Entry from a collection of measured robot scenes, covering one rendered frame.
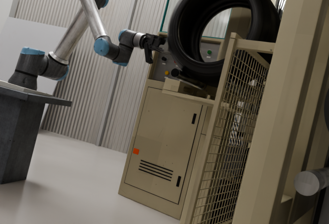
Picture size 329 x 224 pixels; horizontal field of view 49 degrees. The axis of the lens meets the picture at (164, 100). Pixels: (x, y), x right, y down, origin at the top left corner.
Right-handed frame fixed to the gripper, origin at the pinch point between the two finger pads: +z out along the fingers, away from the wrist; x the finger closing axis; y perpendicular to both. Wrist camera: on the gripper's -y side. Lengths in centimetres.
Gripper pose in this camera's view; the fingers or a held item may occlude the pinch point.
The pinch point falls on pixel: (171, 54)
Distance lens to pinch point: 198.1
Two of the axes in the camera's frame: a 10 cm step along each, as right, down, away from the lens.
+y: 3.4, -9.4, -0.4
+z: 8.0, 3.2, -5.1
